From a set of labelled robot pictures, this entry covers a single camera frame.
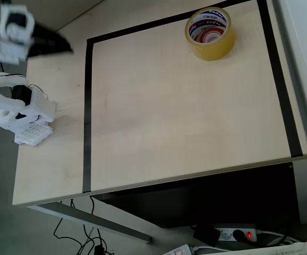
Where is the printed paper sheet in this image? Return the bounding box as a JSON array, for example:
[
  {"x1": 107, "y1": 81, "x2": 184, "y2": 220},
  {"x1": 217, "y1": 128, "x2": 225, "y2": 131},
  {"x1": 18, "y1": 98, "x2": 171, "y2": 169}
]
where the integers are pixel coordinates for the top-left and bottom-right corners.
[{"x1": 221, "y1": 238, "x2": 307, "y2": 255}]

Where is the grey upright table leg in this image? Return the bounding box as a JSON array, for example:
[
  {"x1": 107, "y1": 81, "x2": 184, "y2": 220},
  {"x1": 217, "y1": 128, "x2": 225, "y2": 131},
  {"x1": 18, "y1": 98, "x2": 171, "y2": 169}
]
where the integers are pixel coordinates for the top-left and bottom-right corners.
[{"x1": 292, "y1": 158, "x2": 307, "y2": 224}]

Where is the white power strip orange switch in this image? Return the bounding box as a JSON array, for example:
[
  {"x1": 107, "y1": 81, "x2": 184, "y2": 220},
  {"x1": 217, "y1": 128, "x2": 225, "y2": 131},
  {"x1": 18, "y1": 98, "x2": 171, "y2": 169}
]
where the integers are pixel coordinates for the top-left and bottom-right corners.
[{"x1": 163, "y1": 243, "x2": 194, "y2": 255}]

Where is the yellow packing tape roll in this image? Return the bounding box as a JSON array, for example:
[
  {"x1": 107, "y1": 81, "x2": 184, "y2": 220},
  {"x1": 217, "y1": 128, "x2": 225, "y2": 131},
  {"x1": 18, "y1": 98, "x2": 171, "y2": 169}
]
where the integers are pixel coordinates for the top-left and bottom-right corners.
[{"x1": 184, "y1": 7, "x2": 237, "y2": 62}]

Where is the red round object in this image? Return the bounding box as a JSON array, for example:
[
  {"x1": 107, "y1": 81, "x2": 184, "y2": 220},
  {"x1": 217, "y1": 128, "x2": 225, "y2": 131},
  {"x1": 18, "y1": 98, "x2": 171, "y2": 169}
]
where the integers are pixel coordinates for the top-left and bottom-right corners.
[{"x1": 195, "y1": 27, "x2": 224, "y2": 44}]

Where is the white power cable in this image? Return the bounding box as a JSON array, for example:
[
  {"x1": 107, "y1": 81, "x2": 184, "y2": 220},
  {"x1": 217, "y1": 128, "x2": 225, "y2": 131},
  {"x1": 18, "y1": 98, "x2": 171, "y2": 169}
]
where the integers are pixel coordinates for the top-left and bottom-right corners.
[{"x1": 254, "y1": 229, "x2": 302, "y2": 247}]

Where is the black round plug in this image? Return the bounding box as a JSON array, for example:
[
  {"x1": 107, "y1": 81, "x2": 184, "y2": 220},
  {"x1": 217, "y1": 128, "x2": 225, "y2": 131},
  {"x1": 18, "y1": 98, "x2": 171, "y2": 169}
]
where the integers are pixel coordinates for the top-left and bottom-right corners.
[{"x1": 232, "y1": 229, "x2": 248, "y2": 242}]

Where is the grey slanted table leg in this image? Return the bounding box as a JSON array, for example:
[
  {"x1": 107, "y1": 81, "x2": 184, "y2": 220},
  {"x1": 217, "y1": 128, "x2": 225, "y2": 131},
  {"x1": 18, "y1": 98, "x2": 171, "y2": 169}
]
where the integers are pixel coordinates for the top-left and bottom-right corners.
[{"x1": 27, "y1": 201, "x2": 152, "y2": 244}]

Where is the black floor cable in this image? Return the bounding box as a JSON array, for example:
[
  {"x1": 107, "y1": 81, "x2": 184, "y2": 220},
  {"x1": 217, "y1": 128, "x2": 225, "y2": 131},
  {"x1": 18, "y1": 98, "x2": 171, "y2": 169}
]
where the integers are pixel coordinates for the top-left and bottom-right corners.
[{"x1": 53, "y1": 195, "x2": 109, "y2": 255}]

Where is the black power adapter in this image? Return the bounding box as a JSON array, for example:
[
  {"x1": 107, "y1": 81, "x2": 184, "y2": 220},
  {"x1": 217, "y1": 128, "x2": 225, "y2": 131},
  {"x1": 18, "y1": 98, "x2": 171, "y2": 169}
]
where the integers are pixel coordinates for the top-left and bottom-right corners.
[{"x1": 192, "y1": 224, "x2": 221, "y2": 247}]

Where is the white power strip red switch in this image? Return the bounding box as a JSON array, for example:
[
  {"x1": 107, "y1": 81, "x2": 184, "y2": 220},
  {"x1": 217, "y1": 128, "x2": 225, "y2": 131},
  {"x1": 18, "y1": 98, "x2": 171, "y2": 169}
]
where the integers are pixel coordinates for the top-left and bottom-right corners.
[{"x1": 214, "y1": 225, "x2": 258, "y2": 243}]

